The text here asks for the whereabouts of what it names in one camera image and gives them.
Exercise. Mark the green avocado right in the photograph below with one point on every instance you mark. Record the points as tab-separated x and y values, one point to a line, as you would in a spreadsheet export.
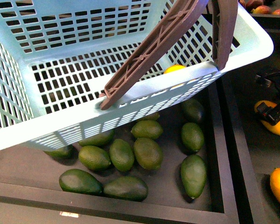
193	174

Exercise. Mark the red apples pile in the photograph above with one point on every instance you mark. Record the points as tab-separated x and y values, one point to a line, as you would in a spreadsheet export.
259	7

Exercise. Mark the green lime centre right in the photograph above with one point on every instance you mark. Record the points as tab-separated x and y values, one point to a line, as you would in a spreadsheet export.
148	153

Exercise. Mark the light blue plastic basket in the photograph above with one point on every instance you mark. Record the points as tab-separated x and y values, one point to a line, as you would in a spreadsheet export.
56	57

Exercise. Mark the green avocado lower left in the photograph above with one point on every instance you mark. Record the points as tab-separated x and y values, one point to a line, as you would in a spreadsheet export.
80	181

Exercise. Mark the green avocado lower centre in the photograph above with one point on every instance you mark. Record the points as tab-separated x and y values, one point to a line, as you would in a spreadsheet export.
127	188

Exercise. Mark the green avocado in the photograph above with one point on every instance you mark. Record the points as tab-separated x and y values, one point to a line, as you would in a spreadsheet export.
193	174
127	188
80	181

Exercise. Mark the black produce display shelf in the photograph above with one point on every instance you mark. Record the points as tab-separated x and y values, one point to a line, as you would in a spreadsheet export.
30	192

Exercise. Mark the yellow lemon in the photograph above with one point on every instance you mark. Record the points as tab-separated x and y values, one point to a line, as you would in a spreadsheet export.
174	68

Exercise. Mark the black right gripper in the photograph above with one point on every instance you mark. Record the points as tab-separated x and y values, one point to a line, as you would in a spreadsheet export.
268	80

